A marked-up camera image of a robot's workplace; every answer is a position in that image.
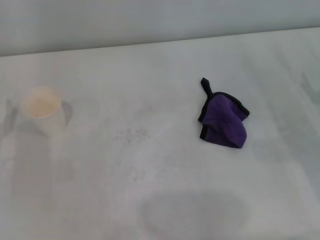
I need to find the white paper cup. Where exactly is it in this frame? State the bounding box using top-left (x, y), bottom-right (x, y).
top-left (21, 85), bottom-right (69, 138)

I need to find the purple rag with black trim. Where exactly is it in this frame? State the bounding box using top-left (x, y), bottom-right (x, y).
top-left (198, 77), bottom-right (251, 150)

